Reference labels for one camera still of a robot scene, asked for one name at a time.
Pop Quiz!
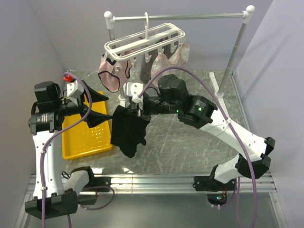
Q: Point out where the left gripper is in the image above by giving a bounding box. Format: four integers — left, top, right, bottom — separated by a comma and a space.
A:
54, 81, 112, 127

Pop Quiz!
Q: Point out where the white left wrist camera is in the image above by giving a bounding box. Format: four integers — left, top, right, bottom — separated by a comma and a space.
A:
63, 72, 84, 99

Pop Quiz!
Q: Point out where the white rack left foot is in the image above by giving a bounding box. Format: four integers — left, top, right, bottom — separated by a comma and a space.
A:
118, 83, 130, 108

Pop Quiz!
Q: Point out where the pink underwear black trim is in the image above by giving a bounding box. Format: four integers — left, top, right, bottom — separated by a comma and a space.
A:
98, 53, 133, 93

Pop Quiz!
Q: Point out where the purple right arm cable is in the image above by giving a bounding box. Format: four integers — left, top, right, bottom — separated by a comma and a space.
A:
137, 66, 259, 228

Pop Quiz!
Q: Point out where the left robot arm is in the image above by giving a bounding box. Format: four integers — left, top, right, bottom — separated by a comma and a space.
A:
25, 81, 111, 220

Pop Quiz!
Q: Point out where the metal clothes rack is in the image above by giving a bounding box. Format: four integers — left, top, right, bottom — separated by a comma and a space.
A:
100, 5, 255, 98

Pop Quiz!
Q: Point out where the aluminium table edge rail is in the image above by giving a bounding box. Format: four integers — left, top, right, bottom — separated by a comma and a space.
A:
26, 173, 277, 194

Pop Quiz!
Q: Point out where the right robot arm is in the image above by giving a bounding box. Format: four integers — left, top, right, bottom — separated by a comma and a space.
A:
140, 74, 276, 192

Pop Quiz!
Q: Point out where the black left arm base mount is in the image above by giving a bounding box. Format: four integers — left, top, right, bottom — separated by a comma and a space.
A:
93, 176, 111, 192

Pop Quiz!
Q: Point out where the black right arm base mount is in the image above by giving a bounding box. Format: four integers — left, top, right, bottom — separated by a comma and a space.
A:
192, 176, 214, 191

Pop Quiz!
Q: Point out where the white clip hanger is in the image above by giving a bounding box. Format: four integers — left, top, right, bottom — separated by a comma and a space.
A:
104, 11, 186, 62

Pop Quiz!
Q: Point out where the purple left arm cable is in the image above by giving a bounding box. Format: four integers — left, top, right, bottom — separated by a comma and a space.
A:
40, 73, 115, 228

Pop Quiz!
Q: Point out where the white underwear pink trim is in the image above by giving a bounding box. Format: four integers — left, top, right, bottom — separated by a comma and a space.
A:
151, 44, 190, 78

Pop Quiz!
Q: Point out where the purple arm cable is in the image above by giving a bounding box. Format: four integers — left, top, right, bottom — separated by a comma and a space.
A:
137, 66, 259, 228
40, 73, 115, 228

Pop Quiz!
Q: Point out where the grey striped underwear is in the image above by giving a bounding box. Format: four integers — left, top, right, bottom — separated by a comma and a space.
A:
140, 44, 173, 84

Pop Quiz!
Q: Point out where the yellow plastic tray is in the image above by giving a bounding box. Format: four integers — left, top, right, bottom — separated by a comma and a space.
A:
62, 91, 113, 160

